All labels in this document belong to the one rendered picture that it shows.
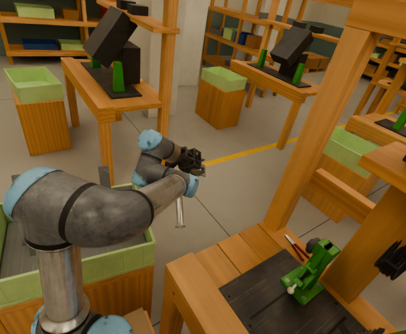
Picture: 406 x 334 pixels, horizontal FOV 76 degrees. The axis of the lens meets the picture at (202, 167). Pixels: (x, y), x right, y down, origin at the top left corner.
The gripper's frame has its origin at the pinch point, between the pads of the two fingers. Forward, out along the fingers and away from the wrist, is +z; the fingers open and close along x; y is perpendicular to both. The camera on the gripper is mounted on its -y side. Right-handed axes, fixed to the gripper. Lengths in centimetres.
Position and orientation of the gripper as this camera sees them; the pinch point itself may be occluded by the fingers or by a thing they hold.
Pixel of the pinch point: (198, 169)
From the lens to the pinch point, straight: 113.8
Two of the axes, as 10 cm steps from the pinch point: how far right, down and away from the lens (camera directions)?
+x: -0.1, -9.3, 3.7
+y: 8.4, -2.1, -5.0
